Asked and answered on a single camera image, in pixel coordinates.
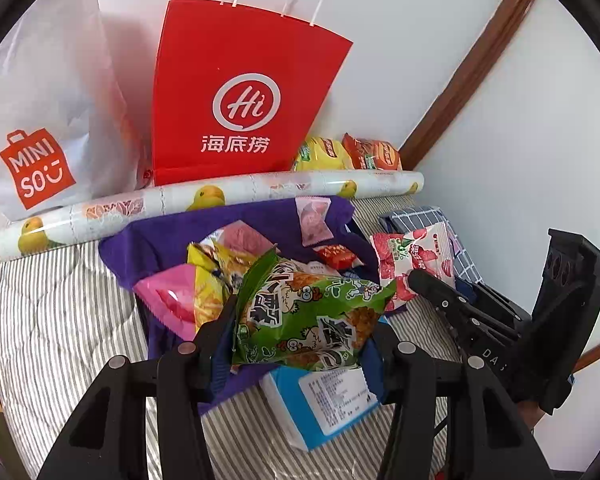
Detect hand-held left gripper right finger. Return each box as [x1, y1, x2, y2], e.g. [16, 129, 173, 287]
[357, 322, 556, 480]

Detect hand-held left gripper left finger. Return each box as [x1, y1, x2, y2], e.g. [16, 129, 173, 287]
[37, 294, 241, 480]

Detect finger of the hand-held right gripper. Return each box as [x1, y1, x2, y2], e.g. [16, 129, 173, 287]
[407, 269, 522, 349]
[454, 279, 532, 329]

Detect strawberry print snack packet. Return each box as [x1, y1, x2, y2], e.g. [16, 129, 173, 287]
[370, 221, 456, 313]

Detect plain magenta snack packet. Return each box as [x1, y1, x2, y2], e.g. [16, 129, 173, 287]
[132, 265, 201, 341]

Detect green triangular snack packet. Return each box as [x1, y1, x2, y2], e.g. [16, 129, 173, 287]
[230, 250, 397, 372]

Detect red snack packet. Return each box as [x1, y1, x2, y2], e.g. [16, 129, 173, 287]
[314, 244, 363, 270]

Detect pink white printed snack packet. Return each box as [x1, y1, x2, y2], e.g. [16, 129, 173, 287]
[207, 221, 276, 261]

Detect pale pink snack packet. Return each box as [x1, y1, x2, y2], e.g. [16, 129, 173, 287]
[295, 196, 333, 247]

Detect wooden baseboard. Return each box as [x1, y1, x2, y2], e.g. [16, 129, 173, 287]
[572, 335, 600, 373]

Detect blue tissue box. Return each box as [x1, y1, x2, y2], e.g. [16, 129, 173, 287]
[260, 360, 381, 453]

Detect grey plaid folded cloth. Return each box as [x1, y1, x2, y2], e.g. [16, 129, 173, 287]
[379, 205, 486, 291]

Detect purple cloth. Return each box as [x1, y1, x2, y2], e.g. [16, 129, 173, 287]
[99, 195, 381, 406]

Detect striped quilt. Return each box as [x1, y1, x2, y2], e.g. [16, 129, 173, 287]
[0, 195, 481, 480]

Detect duck print paper roll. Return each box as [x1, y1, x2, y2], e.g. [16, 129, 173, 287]
[0, 170, 426, 261]

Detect red chip bag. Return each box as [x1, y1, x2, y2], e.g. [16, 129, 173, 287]
[341, 132, 403, 172]

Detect yellow chip bag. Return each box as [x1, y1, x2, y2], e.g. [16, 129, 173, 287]
[292, 136, 353, 172]

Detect red paper bag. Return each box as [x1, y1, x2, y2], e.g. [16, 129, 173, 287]
[150, 0, 354, 187]

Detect white plastic shopping bag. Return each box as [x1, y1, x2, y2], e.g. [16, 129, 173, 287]
[0, 0, 146, 221]

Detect brown wooden door frame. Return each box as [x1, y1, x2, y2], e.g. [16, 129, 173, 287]
[399, 0, 543, 168]

